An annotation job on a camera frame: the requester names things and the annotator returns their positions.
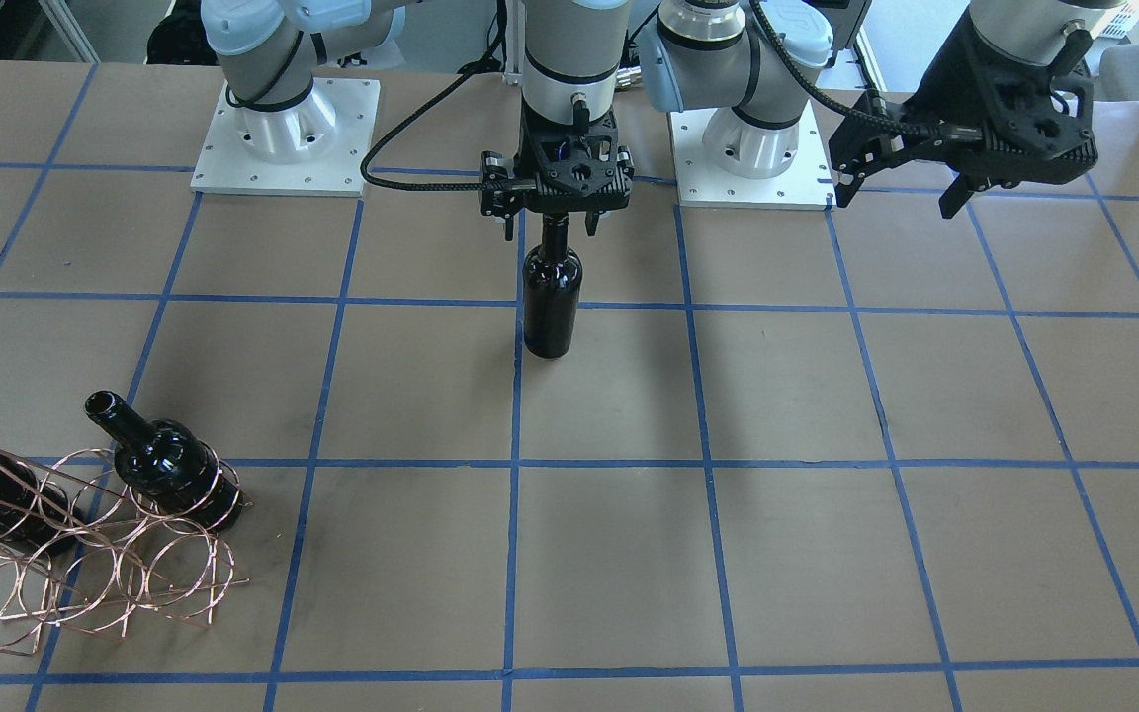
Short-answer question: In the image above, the black wine bottle being moved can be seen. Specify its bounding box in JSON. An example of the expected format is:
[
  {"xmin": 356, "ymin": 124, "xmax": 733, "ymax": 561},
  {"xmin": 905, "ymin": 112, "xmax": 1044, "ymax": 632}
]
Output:
[{"xmin": 521, "ymin": 213, "xmax": 583, "ymax": 359}]

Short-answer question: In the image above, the black wine bottle in rack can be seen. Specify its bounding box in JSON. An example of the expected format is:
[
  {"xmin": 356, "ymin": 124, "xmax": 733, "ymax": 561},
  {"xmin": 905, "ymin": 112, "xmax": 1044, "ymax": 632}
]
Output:
[{"xmin": 83, "ymin": 391, "xmax": 243, "ymax": 533}]

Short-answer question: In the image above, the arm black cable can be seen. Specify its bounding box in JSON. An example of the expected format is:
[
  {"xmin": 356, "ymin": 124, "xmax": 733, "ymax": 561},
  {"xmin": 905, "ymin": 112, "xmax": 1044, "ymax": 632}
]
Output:
[
  {"xmin": 747, "ymin": 0, "xmax": 956, "ymax": 139},
  {"xmin": 360, "ymin": 35, "xmax": 536, "ymax": 194}
]

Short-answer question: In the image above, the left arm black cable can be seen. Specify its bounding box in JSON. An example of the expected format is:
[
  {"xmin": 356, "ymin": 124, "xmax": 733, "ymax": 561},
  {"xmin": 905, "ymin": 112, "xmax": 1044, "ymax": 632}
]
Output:
[{"xmin": 747, "ymin": 0, "xmax": 956, "ymax": 139}]

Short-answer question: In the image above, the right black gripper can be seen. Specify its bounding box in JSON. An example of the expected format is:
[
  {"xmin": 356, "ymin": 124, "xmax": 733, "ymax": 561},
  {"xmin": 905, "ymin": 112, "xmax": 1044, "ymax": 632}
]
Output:
[{"xmin": 480, "ymin": 104, "xmax": 634, "ymax": 240}]

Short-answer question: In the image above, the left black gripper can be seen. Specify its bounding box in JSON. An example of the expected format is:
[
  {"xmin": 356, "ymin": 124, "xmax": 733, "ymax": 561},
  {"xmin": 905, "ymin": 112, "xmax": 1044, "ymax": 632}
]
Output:
[{"xmin": 829, "ymin": 15, "xmax": 1098, "ymax": 220}]

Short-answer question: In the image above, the black wine bottle rack end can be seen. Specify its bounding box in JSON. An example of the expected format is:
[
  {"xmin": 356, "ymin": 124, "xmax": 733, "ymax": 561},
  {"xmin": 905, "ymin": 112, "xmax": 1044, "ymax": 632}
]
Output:
[{"xmin": 0, "ymin": 459, "xmax": 77, "ymax": 556}]

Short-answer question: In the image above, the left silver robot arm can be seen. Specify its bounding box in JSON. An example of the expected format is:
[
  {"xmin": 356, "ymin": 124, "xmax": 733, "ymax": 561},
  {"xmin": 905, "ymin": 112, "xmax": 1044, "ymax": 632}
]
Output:
[{"xmin": 638, "ymin": 1, "xmax": 1118, "ymax": 218}]

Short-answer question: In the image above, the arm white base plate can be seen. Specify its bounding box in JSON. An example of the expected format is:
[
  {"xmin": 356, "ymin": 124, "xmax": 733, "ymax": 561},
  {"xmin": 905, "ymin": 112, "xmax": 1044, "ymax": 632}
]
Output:
[
  {"xmin": 667, "ymin": 101, "xmax": 834, "ymax": 211},
  {"xmin": 190, "ymin": 77, "xmax": 383, "ymax": 198}
]

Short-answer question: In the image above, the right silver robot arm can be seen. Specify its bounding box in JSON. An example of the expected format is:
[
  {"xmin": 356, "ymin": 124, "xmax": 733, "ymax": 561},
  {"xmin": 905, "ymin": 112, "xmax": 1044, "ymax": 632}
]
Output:
[{"xmin": 191, "ymin": 1, "xmax": 634, "ymax": 228}]

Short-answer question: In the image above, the copper wire wine rack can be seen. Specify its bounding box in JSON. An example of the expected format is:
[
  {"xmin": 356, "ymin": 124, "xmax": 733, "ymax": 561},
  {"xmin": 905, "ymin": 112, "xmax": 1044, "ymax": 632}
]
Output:
[{"xmin": 0, "ymin": 449, "xmax": 248, "ymax": 657}]

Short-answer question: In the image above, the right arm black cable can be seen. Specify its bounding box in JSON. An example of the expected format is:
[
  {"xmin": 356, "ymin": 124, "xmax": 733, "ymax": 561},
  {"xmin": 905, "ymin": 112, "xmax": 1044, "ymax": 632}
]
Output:
[{"xmin": 360, "ymin": 35, "xmax": 536, "ymax": 194}]

